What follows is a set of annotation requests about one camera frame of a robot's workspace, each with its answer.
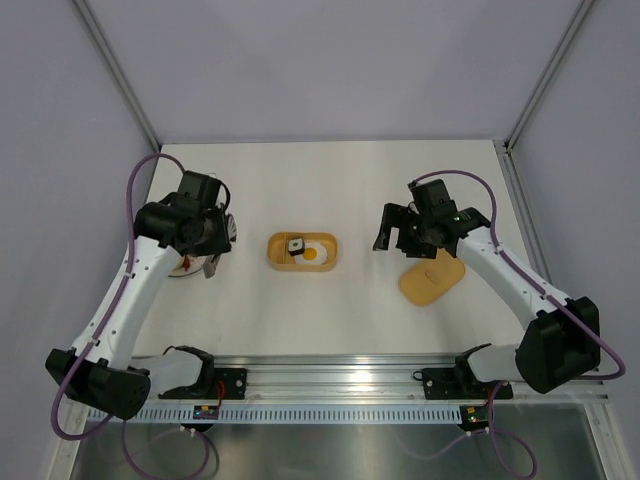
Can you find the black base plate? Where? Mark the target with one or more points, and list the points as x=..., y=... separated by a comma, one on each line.
x=230, y=383
x=452, y=384

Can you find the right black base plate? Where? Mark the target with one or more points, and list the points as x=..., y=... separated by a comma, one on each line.
x=452, y=384

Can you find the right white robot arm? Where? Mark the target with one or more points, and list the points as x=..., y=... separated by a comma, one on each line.
x=560, y=341

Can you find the white slotted cable duct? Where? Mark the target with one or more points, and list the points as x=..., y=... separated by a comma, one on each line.
x=284, y=414

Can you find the aluminium frame post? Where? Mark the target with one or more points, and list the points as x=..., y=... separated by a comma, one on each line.
x=551, y=69
x=98, y=37

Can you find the right aluminium frame post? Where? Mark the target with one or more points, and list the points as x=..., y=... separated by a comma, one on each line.
x=551, y=69

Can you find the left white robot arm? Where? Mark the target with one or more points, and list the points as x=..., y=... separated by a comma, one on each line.
x=99, y=370

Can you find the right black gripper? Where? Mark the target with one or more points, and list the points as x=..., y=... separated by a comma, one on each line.
x=396, y=216

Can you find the round printed food plate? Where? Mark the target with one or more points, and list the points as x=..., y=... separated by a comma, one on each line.
x=191, y=265

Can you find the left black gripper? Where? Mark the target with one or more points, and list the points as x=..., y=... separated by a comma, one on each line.
x=221, y=243

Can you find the metal food tongs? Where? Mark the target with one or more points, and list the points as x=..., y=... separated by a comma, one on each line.
x=210, y=265

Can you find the yellow lunch box base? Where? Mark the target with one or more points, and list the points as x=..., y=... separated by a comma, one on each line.
x=280, y=260

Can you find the fried egg toy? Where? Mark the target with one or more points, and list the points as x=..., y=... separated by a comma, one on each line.
x=315, y=254

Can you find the aluminium mounting rail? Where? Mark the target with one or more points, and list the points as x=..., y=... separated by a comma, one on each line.
x=334, y=379

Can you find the sushi roll toy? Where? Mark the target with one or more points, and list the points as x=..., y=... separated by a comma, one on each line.
x=296, y=246

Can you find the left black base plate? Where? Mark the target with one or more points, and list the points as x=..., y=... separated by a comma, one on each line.
x=230, y=383

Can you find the left aluminium frame post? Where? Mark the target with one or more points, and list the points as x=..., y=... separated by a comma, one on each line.
x=98, y=37

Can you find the yellow lunch box lid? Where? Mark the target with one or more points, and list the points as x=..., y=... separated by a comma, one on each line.
x=428, y=280

